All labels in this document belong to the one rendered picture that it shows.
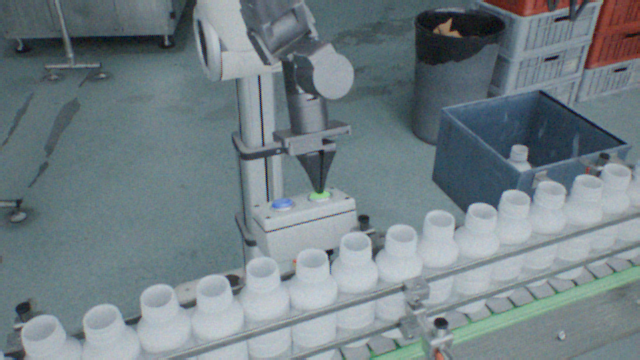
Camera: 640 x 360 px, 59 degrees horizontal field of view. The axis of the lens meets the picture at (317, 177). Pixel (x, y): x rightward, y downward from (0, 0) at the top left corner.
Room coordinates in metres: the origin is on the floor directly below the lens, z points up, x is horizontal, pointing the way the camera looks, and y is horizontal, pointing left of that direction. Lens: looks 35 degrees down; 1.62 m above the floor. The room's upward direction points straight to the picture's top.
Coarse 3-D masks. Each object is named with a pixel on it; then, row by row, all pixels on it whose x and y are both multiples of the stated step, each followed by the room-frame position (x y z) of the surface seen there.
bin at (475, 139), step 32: (512, 96) 1.34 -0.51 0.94; (544, 96) 1.35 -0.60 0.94; (448, 128) 1.23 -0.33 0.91; (480, 128) 1.31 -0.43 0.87; (512, 128) 1.35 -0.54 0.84; (544, 128) 1.33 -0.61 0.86; (576, 128) 1.23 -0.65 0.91; (448, 160) 1.21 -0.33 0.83; (480, 160) 1.10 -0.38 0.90; (544, 160) 1.30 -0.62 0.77; (576, 160) 1.03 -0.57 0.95; (448, 192) 1.19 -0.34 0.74; (480, 192) 1.08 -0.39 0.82
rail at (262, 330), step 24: (624, 216) 0.63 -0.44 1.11; (552, 240) 0.58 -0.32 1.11; (480, 264) 0.54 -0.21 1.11; (576, 264) 0.61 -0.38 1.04; (240, 288) 0.49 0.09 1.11; (384, 288) 0.49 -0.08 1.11; (504, 288) 0.56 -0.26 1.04; (312, 312) 0.45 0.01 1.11; (432, 312) 0.52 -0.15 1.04; (72, 336) 0.42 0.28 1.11; (240, 336) 0.42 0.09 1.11; (360, 336) 0.48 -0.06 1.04
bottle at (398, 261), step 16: (400, 240) 0.55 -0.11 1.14; (416, 240) 0.53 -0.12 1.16; (384, 256) 0.53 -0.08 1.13; (400, 256) 0.51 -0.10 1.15; (416, 256) 0.53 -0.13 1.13; (384, 272) 0.51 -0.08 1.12; (400, 272) 0.51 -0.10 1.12; (416, 272) 0.51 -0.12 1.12; (384, 304) 0.51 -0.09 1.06; (400, 304) 0.50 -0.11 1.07; (384, 320) 0.51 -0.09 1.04; (384, 336) 0.51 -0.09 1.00; (400, 336) 0.50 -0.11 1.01
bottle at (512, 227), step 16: (512, 192) 0.62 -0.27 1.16; (512, 208) 0.59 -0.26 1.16; (528, 208) 0.60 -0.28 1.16; (496, 224) 0.60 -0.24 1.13; (512, 224) 0.59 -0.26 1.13; (528, 224) 0.60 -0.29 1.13; (512, 240) 0.58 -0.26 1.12; (528, 240) 0.59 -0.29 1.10; (496, 272) 0.58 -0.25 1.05; (512, 272) 0.58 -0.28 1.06
